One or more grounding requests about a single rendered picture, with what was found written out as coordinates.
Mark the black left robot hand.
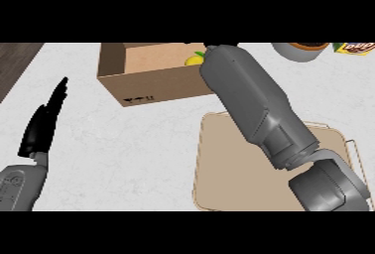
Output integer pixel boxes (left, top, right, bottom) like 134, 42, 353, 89
16, 76, 71, 159

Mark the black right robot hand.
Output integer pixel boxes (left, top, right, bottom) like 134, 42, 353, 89
202, 42, 241, 49

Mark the yellow lemon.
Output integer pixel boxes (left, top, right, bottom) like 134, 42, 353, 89
183, 51, 207, 66

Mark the brown cardboard box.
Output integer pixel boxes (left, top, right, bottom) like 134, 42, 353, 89
94, 42, 217, 108

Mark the beige tray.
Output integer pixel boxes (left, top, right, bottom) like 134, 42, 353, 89
192, 111, 363, 212

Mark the grey pot with brown contents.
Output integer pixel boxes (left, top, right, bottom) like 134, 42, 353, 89
272, 42, 332, 64

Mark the dark wooden surface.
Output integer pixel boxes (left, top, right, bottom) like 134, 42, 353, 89
0, 42, 47, 104

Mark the yellow snack package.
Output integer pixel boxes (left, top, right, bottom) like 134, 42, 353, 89
332, 42, 375, 57

